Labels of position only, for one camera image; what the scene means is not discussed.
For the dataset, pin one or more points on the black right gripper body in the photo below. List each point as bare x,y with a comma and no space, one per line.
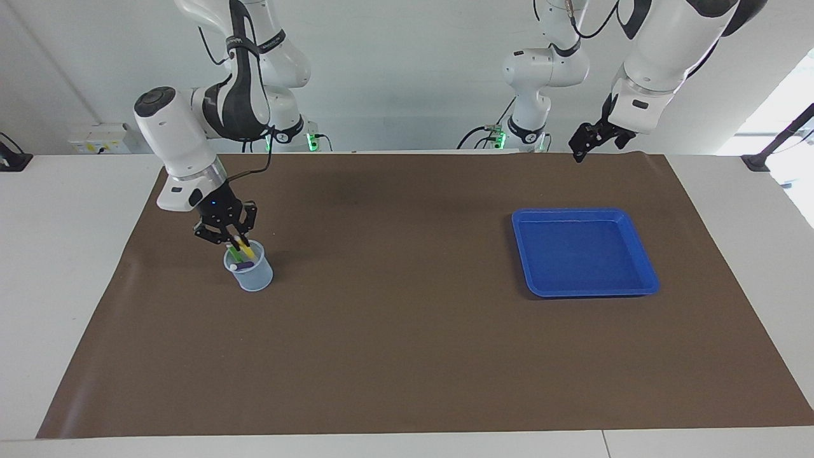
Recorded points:
219,207

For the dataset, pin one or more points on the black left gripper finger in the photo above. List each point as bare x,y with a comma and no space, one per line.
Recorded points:
622,141
582,143

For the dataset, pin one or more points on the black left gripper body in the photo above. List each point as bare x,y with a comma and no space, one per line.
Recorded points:
610,127

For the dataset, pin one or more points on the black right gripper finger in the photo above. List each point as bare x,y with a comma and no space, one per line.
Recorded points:
247,222
216,236

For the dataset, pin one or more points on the green marker pen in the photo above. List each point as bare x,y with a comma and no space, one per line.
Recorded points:
234,254

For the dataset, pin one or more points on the yellow marker pen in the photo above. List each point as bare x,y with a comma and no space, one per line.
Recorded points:
245,249

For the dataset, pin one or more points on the purple marker pen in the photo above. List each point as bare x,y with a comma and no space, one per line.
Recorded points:
245,265

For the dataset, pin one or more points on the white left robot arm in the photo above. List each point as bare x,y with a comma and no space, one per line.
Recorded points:
661,51

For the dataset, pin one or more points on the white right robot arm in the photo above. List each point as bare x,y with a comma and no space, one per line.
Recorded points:
191,133

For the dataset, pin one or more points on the translucent plastic cup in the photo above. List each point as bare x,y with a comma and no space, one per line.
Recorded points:
254,281

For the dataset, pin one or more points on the blue plastic tray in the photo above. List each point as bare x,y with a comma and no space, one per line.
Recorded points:
585,254

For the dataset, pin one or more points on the black clamp with bar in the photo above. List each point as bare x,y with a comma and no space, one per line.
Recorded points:
757,162

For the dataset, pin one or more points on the white power strip box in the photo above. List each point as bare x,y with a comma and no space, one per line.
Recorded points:
95,140

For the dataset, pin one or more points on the brown table mat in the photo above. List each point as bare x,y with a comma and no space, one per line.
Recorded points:
407,331

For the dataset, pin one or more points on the small black table clamp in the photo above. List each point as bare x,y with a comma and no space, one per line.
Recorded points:
13,159

